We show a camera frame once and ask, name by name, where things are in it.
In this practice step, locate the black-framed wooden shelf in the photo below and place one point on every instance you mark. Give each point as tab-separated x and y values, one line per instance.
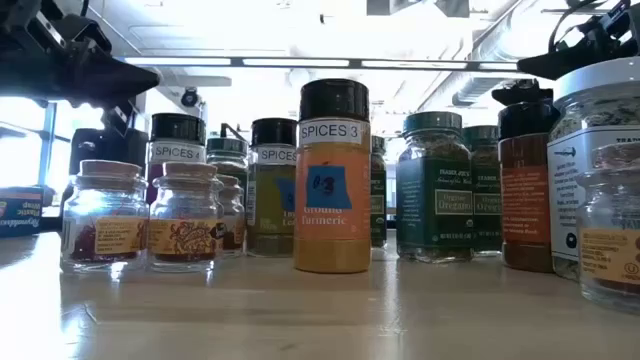
226	129

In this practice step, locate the black ceiling-mounted camera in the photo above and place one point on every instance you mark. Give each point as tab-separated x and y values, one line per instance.
189	97

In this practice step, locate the black toaster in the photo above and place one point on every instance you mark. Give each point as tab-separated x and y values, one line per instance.
100	147

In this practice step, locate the blue plastic wrap box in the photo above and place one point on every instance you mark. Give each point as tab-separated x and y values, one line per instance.
20	210

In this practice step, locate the black-lid thyme leaves jar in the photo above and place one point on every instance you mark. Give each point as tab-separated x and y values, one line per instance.
270	200

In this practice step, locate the black-lid jar labelled SPICES 4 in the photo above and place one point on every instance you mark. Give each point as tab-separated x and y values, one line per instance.
177	140

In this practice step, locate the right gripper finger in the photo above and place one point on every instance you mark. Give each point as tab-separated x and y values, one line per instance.
560	62
522	92

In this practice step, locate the black-lid brown spice jar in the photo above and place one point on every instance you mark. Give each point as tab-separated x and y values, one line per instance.
522	200

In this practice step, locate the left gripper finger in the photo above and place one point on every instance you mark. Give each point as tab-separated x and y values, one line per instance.
115	72
110	95

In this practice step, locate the small cork-topped glass jar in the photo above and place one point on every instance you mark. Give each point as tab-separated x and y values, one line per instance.
185	220
105	215
232	215
612	240

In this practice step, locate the black-lid ground turmeric jar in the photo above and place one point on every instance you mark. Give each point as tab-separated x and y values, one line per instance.
332	225

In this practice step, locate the white-lid bagel seasoning jar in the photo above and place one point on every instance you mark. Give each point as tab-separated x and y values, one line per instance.
590	125

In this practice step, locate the green-lid green-label spice jar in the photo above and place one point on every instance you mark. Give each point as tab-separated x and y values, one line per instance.
378	200
486	200
227	155
434	200

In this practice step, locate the long ceiling light bar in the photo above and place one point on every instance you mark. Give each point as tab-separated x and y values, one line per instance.
300	62

